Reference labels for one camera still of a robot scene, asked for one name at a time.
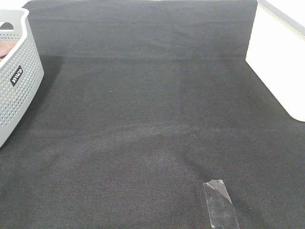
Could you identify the brown microfibre towel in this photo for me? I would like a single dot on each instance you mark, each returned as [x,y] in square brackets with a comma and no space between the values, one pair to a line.
[7,49]

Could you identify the black table cloth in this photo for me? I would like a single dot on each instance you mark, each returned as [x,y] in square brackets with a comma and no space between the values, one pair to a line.
[141,103]

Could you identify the clear tape strip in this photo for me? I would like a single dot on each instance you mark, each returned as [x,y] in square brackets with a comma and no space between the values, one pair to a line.
[220,208]

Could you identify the grey perforated laundry basket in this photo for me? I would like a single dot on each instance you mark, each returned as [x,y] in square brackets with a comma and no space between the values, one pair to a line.
[21,71]

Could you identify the white plastic storage bin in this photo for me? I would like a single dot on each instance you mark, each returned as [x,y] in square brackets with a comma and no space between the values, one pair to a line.
[276,52]

